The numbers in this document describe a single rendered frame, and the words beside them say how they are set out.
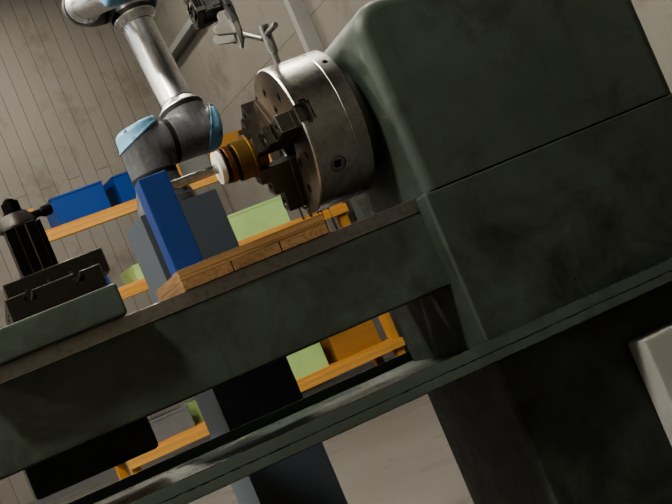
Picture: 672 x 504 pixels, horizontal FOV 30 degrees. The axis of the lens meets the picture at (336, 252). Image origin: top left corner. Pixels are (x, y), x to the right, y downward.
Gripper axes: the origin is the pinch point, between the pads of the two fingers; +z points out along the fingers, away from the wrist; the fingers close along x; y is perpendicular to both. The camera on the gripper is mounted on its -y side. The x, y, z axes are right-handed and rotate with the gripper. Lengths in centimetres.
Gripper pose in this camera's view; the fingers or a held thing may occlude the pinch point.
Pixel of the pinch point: (243, 41)
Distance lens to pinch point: 276.8
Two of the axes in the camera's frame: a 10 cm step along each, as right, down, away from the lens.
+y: -8.9, 3.7, -2.8
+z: 4.5, 8.3, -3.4
